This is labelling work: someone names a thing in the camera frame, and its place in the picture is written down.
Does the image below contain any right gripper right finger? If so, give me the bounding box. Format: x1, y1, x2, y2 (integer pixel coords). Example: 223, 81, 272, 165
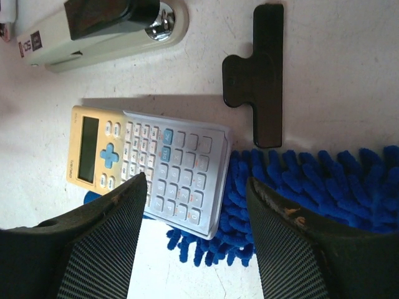
246, 178, 398, 298

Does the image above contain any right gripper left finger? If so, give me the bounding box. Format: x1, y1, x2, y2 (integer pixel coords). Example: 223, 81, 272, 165
1, 174, 147, 298

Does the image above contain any blue microfiber duster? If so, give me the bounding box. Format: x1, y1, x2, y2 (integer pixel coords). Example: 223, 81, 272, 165
83, 145, 399, 268

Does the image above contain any yellow grey calculator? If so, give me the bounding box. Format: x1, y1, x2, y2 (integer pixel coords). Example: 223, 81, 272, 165
66, 106, 232, 240

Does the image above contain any black clip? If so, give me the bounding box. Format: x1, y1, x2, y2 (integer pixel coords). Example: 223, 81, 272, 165
222, 3, 284, 148

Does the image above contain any grey black stapler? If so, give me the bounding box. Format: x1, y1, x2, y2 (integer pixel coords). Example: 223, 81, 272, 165
17, 1, 190, 73

